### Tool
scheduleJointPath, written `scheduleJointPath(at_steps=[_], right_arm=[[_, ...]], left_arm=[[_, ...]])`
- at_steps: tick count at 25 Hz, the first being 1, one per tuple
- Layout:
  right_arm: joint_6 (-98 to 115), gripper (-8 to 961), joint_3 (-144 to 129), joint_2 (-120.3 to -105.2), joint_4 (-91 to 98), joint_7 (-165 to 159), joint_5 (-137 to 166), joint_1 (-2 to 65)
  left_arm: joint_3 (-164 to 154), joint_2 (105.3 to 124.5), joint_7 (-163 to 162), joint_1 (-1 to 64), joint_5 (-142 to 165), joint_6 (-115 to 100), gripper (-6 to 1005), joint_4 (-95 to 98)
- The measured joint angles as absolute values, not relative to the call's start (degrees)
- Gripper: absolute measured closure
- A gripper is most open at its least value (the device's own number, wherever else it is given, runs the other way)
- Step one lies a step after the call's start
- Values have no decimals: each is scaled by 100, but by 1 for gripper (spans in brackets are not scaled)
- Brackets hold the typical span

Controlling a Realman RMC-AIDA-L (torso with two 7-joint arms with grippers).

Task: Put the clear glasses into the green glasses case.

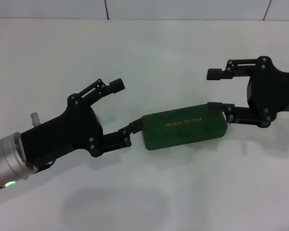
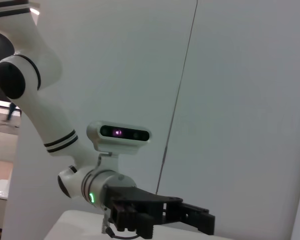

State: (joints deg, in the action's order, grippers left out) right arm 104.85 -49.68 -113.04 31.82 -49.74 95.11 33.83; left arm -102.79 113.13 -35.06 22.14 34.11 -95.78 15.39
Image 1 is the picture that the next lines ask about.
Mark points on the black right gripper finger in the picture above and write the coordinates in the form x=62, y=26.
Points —
x=214, y=74
x=240, y=114

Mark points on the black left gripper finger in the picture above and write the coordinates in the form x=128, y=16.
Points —
x=115, y=140
x=116, y=85

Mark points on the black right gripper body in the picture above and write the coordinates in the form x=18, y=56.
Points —
x=274, y=89

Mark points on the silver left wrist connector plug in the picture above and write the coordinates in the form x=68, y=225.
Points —
x=35, y=119

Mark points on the green glasses case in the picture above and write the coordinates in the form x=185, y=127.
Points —
x=183, y=130

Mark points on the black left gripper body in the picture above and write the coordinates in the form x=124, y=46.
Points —
x=62, y=134

